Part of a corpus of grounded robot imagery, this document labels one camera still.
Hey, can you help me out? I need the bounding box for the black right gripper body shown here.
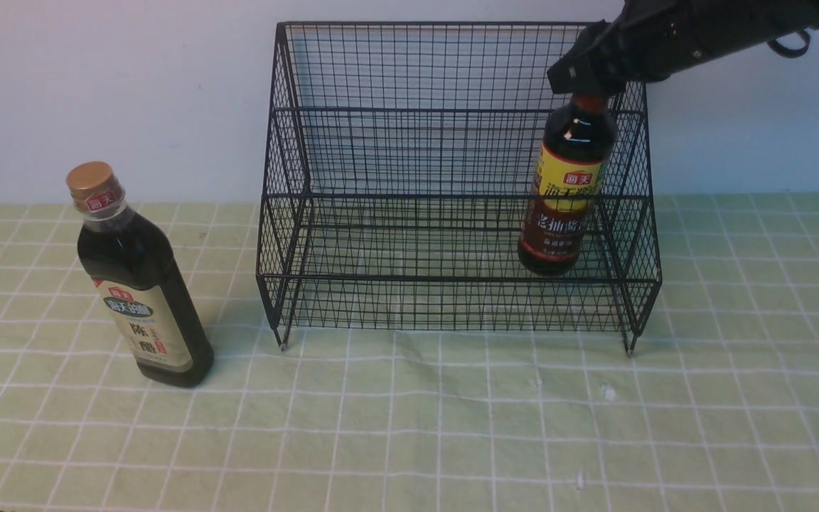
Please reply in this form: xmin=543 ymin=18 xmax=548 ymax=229
xmin=547 ymin=20 xmax=646 ymax=97

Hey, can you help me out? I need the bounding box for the soy sauce bottle red cap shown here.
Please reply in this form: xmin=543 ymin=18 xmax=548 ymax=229
xmin=518 ymin=94 xmax=617 ymax=277

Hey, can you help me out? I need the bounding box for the vinegar bottle gold cap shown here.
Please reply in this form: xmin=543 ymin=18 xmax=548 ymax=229
xmin=66 ymin=161 xmax=214 ymax=388

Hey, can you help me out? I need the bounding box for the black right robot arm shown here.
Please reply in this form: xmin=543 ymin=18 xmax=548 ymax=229
xmin=547 ymin=1 xmax=819 ymax=97

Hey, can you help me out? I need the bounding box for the green checkered tablecloth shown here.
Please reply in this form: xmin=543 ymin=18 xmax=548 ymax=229
xmin=0 ymin=193 xmax=819 ymax=511

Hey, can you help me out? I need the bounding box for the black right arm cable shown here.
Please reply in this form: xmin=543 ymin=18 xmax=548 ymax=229
xmin=767 ymin=30 xmax=811 ymax=59

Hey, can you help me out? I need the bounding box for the black wire mesh rack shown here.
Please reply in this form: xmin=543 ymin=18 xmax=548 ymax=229
xmin=256 ymin=21 xmax=662 ymax=354

